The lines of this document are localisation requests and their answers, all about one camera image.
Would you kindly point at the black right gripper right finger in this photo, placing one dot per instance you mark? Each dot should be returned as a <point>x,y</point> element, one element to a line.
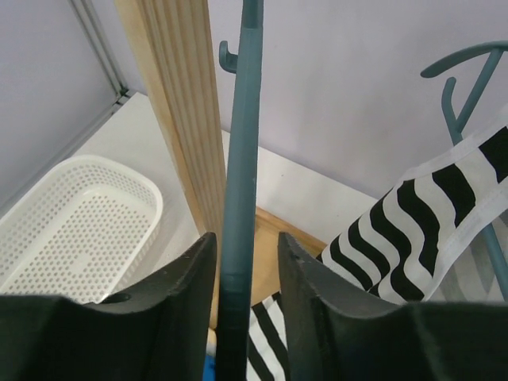
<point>336,331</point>

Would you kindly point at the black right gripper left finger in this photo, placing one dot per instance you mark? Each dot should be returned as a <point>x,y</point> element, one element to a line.
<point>154,330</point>

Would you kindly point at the blue tank top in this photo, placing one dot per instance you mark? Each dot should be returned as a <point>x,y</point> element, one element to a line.
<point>209,369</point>

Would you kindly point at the black white striped tank top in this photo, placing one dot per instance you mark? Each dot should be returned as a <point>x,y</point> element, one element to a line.
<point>402,248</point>

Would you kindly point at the white perforated plastic basket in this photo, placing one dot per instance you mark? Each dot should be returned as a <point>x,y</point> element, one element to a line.
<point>81,231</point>

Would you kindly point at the wooden clothes rack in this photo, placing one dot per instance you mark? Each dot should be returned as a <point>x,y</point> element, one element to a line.
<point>192,97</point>

